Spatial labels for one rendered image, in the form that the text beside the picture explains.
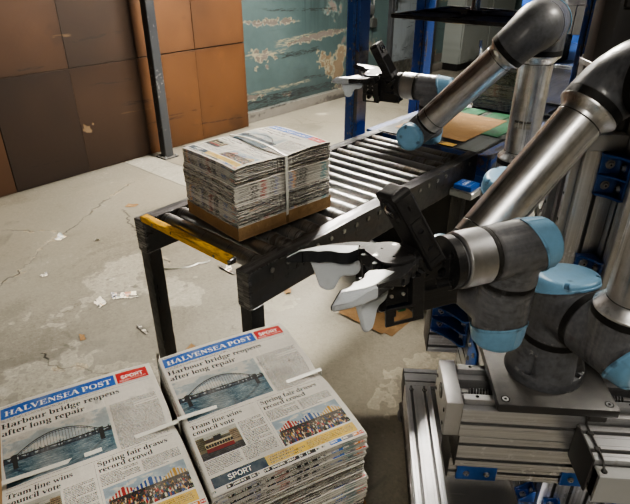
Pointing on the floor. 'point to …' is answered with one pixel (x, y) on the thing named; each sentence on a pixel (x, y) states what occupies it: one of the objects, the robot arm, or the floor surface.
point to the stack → (190, 432)
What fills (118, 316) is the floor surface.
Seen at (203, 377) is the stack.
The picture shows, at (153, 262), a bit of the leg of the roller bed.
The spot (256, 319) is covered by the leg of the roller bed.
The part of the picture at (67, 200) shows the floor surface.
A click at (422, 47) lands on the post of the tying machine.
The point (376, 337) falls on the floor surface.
